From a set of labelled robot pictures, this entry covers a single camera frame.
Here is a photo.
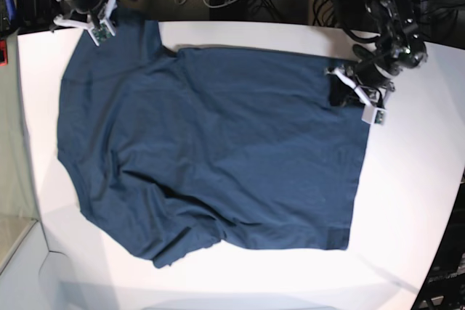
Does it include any red black device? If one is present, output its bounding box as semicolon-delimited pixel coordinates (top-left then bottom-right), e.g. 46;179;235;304
0;39;8;67

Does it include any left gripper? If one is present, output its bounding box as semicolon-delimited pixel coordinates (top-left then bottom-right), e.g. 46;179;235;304
325;0;428;109

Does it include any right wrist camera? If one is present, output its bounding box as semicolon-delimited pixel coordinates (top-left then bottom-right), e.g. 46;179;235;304
88;21;116;46

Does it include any blue handled tool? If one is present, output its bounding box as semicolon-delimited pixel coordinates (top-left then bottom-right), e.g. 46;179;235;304
4;0;17;22

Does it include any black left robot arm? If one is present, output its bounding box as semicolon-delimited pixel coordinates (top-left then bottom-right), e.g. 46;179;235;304
326;0;428;108

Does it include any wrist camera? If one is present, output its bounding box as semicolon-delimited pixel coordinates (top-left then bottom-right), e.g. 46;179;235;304
88;21;116;46
362;105;387;125

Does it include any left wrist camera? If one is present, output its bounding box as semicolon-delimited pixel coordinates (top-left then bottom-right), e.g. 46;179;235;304
362;105;387;125

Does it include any dark blue t-shirt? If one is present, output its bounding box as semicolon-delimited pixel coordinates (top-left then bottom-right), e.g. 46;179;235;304
57;11;369;268

